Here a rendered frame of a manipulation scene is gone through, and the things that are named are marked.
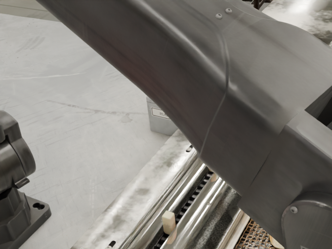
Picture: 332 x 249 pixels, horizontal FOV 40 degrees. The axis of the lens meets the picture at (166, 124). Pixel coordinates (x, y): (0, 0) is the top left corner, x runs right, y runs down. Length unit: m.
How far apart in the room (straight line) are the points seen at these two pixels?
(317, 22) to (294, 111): 0.85
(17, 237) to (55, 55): 0.63
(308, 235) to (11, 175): 0.48
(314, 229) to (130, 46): 0.11
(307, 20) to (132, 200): 0.57
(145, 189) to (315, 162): 0.51
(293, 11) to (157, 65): 0.88
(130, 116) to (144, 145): 0.10
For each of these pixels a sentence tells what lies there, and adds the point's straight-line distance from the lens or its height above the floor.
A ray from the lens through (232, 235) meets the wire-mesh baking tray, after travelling 0.56.
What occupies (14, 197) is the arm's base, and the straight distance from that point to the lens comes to 0.68.
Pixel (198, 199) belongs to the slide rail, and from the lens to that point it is 0.67.
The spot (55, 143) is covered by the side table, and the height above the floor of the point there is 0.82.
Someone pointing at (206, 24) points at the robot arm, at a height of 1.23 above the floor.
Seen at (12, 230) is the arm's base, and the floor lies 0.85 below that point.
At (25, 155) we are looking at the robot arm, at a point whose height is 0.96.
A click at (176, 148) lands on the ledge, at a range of 0.74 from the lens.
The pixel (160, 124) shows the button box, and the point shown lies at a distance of 0.83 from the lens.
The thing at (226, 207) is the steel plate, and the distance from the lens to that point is 0.70.
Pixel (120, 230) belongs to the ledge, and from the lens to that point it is 0.62.
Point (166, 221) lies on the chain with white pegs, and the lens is 0.62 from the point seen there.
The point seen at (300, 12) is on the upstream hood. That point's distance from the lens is 1.07.
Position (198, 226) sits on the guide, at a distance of 0.61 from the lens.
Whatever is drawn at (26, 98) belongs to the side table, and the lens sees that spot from 1.05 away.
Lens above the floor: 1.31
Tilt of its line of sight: 34 degrees down
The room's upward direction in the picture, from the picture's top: 6 degrees counter-clockwise
